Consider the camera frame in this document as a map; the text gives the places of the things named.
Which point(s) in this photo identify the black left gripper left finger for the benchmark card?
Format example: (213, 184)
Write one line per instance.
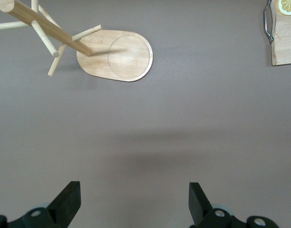
(64, 202)

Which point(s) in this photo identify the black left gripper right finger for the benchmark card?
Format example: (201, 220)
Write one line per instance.
(200, 204)

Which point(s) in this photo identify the dried lemon slice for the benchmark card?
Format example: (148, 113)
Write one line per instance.
(289, 7)

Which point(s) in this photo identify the wooden cup rack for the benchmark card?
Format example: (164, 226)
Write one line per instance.
(126, 59)

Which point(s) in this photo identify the wooden cutting board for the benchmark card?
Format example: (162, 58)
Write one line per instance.
(285, 42)

